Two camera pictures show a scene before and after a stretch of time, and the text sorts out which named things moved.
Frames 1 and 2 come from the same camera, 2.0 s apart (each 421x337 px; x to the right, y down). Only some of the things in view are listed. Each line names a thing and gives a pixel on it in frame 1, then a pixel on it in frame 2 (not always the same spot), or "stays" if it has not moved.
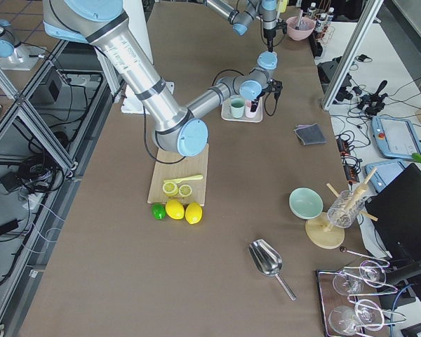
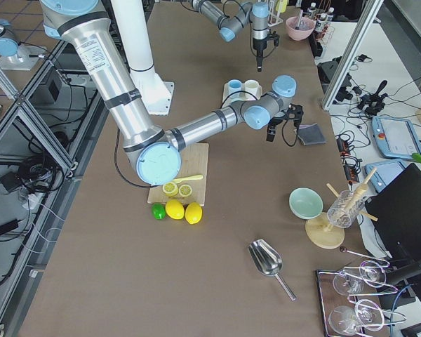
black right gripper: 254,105 to 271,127
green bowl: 305,203 stays
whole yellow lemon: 193,213 stays
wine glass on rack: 348,282 stays
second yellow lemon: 175,209 stays
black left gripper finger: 270,45 to 259,60
